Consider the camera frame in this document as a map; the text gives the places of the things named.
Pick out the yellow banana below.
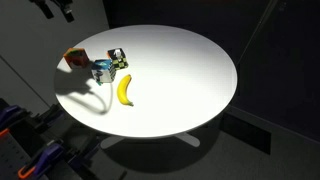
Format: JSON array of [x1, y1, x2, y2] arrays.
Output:
[[116, 74, 135, 107]]

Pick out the black clamp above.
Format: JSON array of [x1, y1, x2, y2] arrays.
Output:
[[33, 103, 68, 129]]

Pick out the black perforated breadboard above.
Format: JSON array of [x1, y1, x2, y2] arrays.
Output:
[[0, 131, 33, 180]]

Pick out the purple clamp orange tip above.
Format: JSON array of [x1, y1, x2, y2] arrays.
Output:
[[17, 142, 65, 180]]

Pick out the black green checkered soft block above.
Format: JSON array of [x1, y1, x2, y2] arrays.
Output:
[[106, 47, 130, 71]]

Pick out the orange soft block number nine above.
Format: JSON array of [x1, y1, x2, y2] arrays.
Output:
[[63, 47, 90, 70]]

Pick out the white table base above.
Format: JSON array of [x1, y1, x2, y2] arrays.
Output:
[[99, 131, 201, 150]]

